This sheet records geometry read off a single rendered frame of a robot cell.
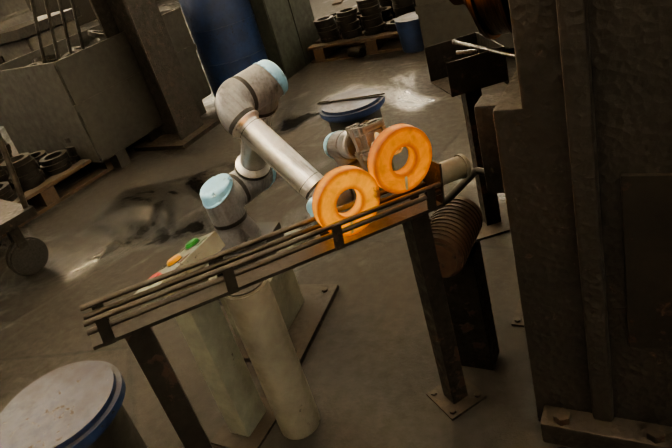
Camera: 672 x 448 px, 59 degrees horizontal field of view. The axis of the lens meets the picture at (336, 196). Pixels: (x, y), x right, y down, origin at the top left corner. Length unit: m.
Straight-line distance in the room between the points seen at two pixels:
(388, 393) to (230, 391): 0.46
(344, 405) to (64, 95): 3.00
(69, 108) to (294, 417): 3.00
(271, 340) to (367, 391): 0.42
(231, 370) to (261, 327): 0.24
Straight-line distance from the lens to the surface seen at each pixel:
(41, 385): 1.74
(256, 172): 1.96
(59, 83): 4.24
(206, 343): 1.66
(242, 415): 1.84
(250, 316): 1.53
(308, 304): 2.24
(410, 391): 1.84
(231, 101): 1.62
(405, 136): 1.32
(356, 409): 1.84
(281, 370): 1.65
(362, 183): 1.30
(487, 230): 2.42
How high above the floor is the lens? 1.32
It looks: 27 degrees down
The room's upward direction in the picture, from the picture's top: 16 degrees counter-clockwise
